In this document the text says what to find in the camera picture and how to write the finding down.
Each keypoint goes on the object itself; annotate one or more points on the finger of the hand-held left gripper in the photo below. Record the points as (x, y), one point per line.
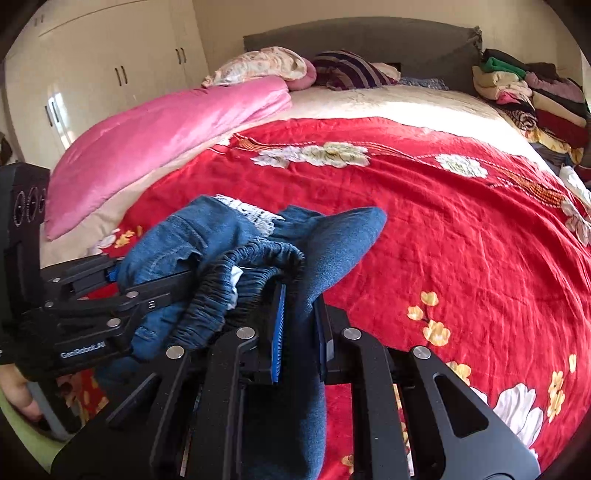
(138, 297)
(78, 274)

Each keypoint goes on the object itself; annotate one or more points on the blue pants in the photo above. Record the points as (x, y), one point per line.
(341, 240)

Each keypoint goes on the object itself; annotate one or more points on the person's green garment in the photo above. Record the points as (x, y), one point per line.
(23, 443)

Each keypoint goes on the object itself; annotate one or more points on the pink quilt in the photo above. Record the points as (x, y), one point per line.
(161, 134)

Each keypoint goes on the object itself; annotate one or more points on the purple striped pillow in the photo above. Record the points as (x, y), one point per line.
(351, 69)

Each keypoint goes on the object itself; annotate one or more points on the person's left hand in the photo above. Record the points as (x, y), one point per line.
(18, 392)

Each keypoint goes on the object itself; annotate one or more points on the pile of folded clothes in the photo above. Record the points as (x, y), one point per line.
(545, 101)

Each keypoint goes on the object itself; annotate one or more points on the cream wardrobe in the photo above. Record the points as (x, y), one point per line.
(115, 41)

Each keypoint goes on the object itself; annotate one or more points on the floral pillow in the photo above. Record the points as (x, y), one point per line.
(258, 62)

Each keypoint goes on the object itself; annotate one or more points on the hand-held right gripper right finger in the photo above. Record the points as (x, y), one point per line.
(325, 332)

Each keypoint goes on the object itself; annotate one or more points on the blue patterned cloth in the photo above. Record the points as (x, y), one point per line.
(425, 84)

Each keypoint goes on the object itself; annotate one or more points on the grey headboard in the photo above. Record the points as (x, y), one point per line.
(415, 41)

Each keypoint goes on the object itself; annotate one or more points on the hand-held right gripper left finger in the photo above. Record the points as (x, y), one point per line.
(278, 323)

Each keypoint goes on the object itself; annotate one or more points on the red floral blanket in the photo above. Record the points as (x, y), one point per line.
(438, 240)

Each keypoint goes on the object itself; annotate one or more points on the white cloth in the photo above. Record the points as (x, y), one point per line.
(575, 184)

